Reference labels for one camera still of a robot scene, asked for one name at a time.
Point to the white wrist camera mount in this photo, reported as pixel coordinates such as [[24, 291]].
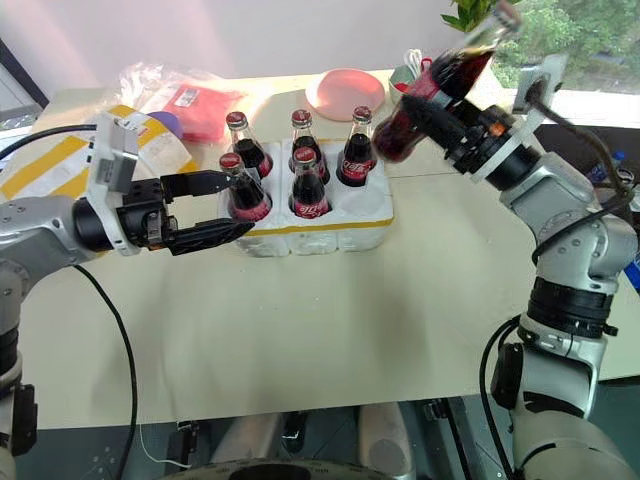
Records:
[[520, 135], [112, 160]]

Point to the pink round plate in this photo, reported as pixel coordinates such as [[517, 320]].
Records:
[[345, 95]]

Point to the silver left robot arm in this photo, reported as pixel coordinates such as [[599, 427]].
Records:
[[35, 220]]

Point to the dark framed panel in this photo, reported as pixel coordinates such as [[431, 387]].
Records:
[[22, 85]]

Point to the green plant leaves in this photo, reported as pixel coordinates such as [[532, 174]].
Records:
[[470, 12]]

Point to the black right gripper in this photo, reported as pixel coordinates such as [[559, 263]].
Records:
[[482, 135]]

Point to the glass cola bottle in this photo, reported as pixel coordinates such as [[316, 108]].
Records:
[[308, 192], [460, 70], [357, 155], [247, 150], [247, 200], [302, 132]]

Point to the purple round object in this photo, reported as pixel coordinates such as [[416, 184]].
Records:
[[169, 122]]

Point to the blue capped bottle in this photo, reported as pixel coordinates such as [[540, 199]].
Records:
[[609, 167]]

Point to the grey rounded shape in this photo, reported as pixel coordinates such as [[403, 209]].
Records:
[[385, 435]]

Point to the red packet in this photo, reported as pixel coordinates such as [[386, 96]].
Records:
[[205, 112]]

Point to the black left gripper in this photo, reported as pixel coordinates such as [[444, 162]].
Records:
[[145, 222]]

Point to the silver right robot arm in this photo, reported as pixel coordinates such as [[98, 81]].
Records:
[[565, 220]]

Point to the dark side table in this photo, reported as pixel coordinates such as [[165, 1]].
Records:
[[575, 142]]

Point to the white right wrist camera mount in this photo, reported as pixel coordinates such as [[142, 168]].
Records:
[[520, 135]]

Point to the white box with yellow tape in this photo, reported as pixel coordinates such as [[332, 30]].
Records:
[[160, 150]]

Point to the white foam crate yellow tape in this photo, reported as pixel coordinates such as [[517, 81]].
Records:
[[350, 220]]

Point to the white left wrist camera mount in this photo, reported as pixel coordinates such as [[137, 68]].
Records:
[[112, 160]]

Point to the clear plastic bag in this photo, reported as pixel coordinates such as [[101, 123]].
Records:
[[150, 82]]

